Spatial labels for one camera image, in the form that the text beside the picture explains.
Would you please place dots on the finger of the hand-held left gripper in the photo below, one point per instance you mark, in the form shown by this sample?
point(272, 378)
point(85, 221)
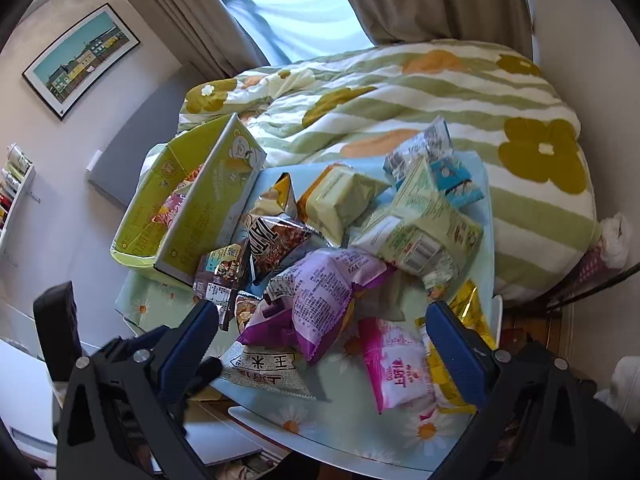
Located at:
point(210, 367)

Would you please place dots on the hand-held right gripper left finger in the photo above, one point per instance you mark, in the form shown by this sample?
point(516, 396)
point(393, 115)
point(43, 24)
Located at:
point(192, 340)

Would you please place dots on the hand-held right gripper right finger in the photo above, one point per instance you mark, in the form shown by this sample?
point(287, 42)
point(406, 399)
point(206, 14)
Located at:
point(455, 350)

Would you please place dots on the yellow snack bag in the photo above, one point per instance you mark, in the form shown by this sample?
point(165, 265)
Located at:
point(472, 310)

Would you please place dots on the pink snack packet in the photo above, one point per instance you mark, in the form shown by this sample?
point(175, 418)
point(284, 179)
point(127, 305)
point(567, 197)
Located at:
point(395, 365)

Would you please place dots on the light green snack bag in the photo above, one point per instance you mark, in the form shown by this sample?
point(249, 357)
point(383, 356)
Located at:
point(425, 225)

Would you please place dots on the purple snack bag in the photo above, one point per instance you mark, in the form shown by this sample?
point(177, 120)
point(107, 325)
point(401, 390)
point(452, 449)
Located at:
point(320, 295)

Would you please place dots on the green cardboard box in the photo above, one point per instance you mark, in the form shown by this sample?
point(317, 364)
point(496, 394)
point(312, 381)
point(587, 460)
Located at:
point(150, 210)

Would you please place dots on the brown nut snack packet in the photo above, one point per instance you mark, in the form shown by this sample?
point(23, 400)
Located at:
point(245, 312)

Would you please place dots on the white grey snack packet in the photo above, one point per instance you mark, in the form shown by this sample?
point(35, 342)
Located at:
point(270, 370)

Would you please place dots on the dark brown snack bag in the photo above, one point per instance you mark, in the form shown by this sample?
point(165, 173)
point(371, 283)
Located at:
point(275, 245)

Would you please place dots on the row of small bottles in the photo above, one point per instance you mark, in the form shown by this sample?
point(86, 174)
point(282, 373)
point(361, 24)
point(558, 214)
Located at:
point(12, 175)

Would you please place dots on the small blue snack box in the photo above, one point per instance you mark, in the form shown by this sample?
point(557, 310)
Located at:
point(457, 182)

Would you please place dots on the gold foil snack packet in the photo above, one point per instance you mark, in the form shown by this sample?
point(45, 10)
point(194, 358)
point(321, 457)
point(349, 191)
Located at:
point(280, 195)

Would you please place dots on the white cloth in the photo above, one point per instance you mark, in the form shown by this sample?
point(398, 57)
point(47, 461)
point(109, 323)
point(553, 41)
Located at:
point(627, 380)

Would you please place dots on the cream snack packet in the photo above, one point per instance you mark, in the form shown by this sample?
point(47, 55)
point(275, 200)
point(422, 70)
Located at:
point(340, 200)

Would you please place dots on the white plastic bag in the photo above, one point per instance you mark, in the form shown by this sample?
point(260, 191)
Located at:
point(617, 240)

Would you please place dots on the silver blue snack packet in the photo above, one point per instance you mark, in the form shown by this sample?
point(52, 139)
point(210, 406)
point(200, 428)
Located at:
point(420, 150)

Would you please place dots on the grey headboard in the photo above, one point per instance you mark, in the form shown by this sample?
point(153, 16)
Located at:
point(135, 135)

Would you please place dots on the green striped floral duvet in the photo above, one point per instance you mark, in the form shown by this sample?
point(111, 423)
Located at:
point(400, 95)

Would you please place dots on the framed houses picture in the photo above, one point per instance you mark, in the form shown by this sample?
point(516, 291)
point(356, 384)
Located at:
point(80, 60)

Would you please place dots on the pale blue sheer curtain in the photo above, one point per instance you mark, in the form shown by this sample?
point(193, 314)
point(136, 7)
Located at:
point(300, 20)

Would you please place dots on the white wall shelf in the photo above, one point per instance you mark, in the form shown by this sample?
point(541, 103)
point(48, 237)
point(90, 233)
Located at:
point(22, 195)

